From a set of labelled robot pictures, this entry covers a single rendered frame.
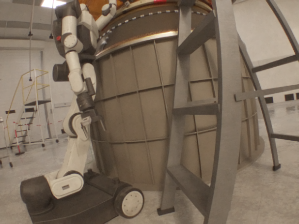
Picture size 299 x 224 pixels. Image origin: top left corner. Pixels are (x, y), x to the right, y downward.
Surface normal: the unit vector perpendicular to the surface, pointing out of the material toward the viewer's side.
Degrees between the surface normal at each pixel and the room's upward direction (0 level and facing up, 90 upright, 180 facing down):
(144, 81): 90
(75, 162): 90
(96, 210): 90
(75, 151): 90
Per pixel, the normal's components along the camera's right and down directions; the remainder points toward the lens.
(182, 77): 0.18, 0.04
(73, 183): 0.73, -0.11
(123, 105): -0.47, 0.10
